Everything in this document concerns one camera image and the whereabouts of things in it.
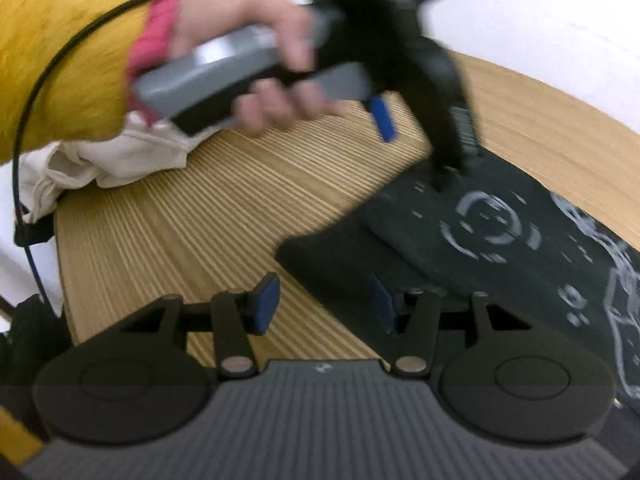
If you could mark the dark object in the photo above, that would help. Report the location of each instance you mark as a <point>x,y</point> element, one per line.
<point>30,340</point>

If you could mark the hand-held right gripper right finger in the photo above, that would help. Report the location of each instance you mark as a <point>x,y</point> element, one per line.
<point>384,305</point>

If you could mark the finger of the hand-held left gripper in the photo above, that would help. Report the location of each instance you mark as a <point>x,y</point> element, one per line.
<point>384,119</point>
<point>450,120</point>

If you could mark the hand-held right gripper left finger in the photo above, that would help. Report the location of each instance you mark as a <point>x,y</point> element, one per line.
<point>265,305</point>

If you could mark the person's left hand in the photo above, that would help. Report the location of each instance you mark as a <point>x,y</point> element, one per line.
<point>240,15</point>

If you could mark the white cloth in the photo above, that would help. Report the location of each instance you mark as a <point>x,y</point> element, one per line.
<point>125,157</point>

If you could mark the black printed shirt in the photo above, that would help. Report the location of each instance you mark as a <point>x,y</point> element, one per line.
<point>500,270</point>

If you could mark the person's yellow sweater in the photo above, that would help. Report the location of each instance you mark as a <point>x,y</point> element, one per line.
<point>15,435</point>

